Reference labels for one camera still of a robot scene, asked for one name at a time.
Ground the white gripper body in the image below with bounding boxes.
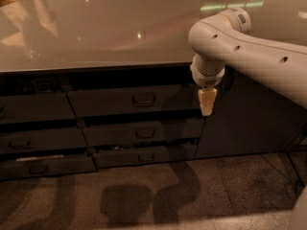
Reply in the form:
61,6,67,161
190,55,224,88

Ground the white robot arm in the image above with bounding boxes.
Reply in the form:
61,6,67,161
188,8,307,116

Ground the dark drawer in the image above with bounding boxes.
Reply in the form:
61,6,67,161
93,144,197,169
68,84,199,117
83,118,204,147
0,93,74,125
0,154,96,180
0,127,86,154

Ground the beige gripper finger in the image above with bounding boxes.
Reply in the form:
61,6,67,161
198,88,217,116

